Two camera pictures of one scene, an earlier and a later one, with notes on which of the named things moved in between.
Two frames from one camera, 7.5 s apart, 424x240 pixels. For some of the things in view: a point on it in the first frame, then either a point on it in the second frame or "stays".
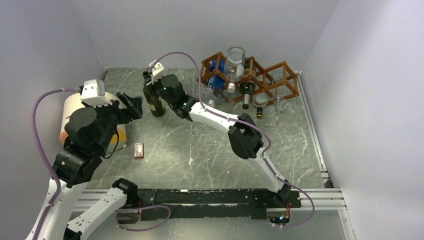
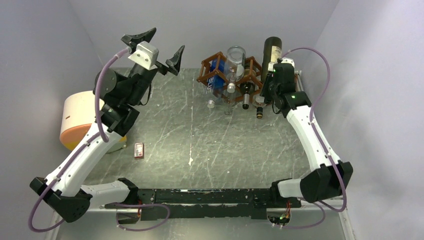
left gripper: x=134 y=105 → x=173 y=63
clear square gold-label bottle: x=259 y=100 stays
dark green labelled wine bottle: x=247 y=86 stays
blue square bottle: x=215 y=81 stays
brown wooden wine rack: x=246 y=77 stays
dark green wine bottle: x=155 y=104 → x=272 y=53
